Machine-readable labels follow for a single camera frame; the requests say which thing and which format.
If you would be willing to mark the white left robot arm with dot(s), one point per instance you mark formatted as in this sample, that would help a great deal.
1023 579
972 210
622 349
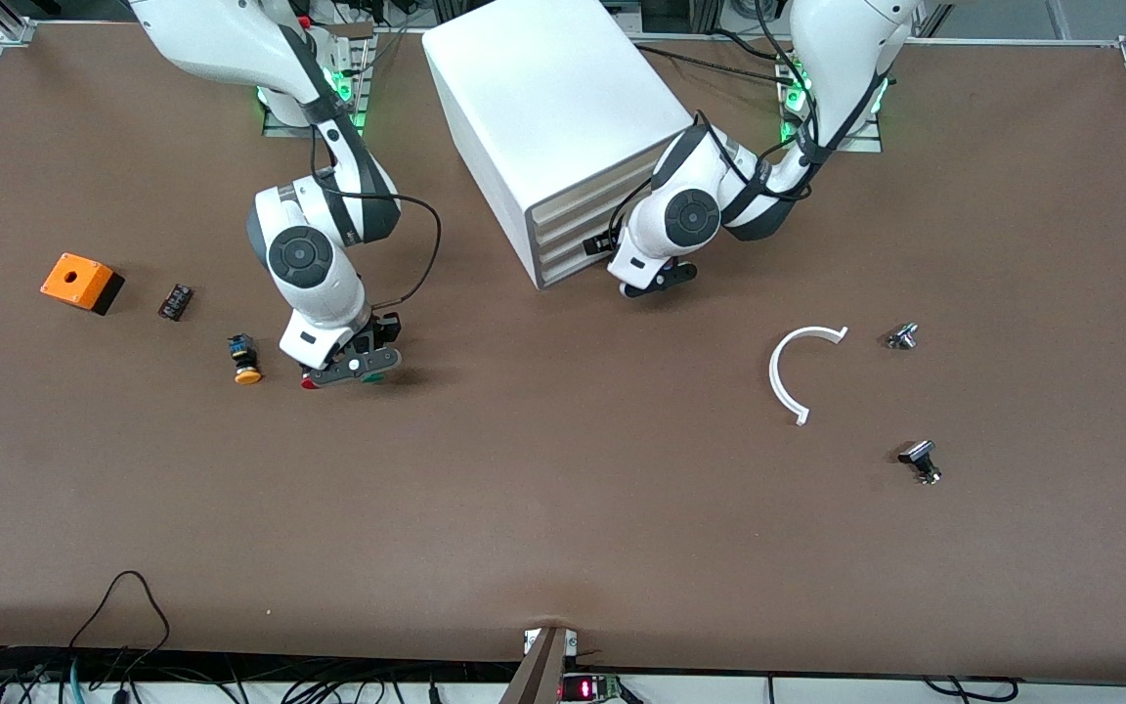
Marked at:
690 217

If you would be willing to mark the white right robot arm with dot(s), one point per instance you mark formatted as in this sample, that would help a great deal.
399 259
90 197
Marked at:
304 259

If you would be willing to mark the yellow push button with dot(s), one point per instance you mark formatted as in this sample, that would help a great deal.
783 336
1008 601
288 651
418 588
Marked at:
246 372

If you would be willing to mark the black button white square cap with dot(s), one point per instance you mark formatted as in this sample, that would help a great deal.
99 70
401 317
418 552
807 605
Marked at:
918 453

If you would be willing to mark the black terminal block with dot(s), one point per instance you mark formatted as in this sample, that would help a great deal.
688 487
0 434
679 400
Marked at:
175 302

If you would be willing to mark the white semicircular plastic arc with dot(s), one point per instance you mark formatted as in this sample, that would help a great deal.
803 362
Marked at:
774 376

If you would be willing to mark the black equipment box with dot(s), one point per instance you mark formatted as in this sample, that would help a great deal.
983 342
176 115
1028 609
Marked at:
680 15

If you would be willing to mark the orange box black base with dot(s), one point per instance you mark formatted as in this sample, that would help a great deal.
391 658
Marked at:
74 279

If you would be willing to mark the black device red display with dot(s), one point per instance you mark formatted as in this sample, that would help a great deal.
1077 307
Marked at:
587 688

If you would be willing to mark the brown camera mount bar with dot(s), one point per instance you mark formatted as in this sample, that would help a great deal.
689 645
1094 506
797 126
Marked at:
543 670

